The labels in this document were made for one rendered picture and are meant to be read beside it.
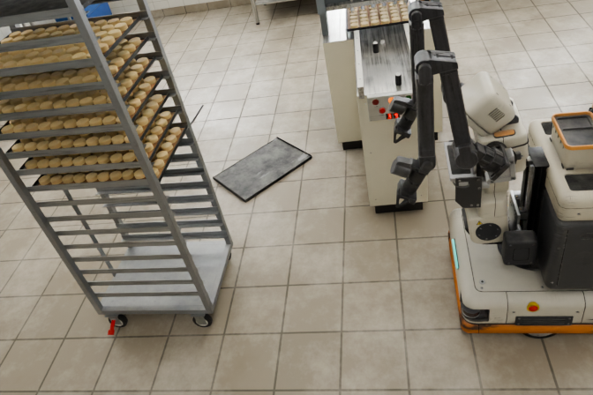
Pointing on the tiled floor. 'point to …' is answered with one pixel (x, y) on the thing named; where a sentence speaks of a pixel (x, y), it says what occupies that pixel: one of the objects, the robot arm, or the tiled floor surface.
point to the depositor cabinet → (344, 73)
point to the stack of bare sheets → (262, 168)
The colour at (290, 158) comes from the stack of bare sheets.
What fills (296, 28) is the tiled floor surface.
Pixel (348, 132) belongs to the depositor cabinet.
